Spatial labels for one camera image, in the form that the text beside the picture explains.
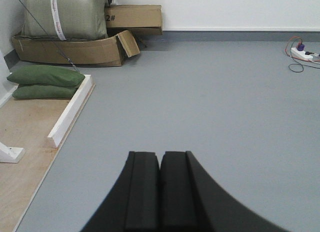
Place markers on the lower far green sandbag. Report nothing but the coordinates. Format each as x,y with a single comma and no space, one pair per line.
43,92

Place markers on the purple plug adapter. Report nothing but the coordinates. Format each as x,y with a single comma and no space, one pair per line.
300,47

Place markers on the open flat cardboard box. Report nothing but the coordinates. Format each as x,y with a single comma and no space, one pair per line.
108,52

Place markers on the closed cardboard box marked 2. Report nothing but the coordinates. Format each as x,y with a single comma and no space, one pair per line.
142,20

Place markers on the green sandbag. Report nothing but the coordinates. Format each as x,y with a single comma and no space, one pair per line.
46,75
43,92

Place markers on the upper far green sandbag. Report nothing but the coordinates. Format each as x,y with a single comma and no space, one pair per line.
46,75

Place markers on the far white diagonal brace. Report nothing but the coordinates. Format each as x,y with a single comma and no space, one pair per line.
11,154

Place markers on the large green woven sack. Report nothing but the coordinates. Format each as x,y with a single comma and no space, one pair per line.
65,19

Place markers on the far white edge batten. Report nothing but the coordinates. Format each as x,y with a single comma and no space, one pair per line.
70,114

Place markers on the plywood base platform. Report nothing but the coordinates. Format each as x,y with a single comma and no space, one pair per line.
25,124

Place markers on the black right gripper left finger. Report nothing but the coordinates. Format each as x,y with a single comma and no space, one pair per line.
133,202

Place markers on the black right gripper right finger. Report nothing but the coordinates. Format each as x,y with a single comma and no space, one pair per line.
191,200

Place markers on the white power strip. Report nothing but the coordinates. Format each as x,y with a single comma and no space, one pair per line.
302,55

